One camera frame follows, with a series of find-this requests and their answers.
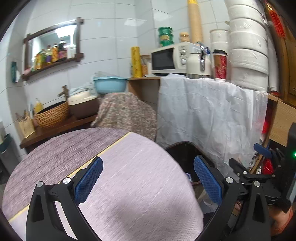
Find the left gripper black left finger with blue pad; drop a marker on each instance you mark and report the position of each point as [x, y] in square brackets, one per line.
[43, 220]

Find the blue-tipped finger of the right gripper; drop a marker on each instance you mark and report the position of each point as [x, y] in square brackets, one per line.
[263, 151]

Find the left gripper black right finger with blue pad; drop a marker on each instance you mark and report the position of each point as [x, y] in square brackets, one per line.
[242, 213]

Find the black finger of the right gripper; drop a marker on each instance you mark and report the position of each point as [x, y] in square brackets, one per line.
[238, 169]

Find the blue silver foil wrapper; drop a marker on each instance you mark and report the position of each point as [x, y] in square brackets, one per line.
[189, 177]

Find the black trash bin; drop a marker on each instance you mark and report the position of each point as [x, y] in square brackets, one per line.
[184, 154]

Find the hand with gold nails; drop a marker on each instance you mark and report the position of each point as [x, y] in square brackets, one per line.
[281, 219]

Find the white cloth cover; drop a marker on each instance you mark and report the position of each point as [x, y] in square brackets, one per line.
[223, 120]

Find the purple woven table mat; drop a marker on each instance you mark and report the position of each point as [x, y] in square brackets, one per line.
[52, 161]

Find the water dispenser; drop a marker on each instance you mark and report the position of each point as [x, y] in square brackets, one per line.
[8, 156]

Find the wooden chopstick holder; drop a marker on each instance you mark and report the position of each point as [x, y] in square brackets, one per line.
[25, 124]

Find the red paper cup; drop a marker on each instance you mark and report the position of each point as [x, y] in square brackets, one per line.
[220, 64]

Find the dark wooden counter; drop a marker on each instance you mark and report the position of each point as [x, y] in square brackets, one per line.
[42, 135]

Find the cream electric kettle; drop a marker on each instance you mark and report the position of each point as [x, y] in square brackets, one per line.
[198, 64]

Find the woven wicker basket sink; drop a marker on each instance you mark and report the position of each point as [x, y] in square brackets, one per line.
[52, 115]

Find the stack of white bowls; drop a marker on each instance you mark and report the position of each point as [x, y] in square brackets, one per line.
[248, 46]

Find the yellow soap bottle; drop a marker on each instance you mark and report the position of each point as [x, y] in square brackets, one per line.
[38, 106]

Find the wooden side cabinet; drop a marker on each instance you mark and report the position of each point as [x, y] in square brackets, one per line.
[146, 89]

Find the brown and cream pot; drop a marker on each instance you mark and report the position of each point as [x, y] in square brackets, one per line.
[83, 104]

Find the white microwave oven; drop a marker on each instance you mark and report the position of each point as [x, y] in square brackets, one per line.
[172, 58]

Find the floral patterned cloth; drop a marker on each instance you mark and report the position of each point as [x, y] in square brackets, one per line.
[127, 112]

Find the brass faucet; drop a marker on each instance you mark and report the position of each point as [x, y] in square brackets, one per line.
[65, 92]

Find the yellow roll of bags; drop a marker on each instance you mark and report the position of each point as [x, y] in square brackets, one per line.
[136, 62]

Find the tall stack paper cups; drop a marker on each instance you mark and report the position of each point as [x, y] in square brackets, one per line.
[196, 33]

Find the green instant noodle cups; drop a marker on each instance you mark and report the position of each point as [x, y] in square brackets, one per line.
[165, 36]

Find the light blue plastic basin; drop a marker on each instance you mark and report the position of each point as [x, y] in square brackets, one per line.
[110, 84]

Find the wooden framed mirror shelf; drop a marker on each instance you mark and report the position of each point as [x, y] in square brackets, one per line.
[52, 46]

